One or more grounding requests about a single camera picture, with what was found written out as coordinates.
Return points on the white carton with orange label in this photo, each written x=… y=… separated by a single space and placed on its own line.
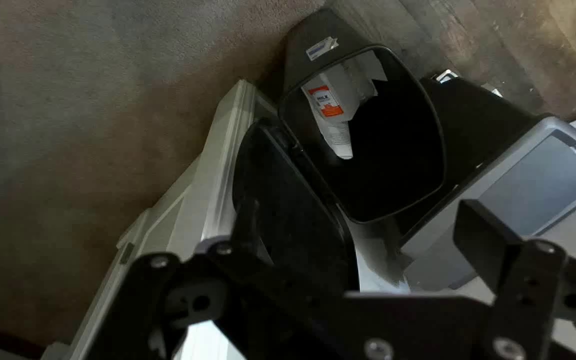
x=337 y=94

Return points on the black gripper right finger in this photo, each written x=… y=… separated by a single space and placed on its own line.
x=532 y=282

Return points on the black trash bin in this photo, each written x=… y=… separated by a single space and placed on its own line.
x=417 y=143

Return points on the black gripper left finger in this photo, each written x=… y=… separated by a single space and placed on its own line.
x=266 y=313

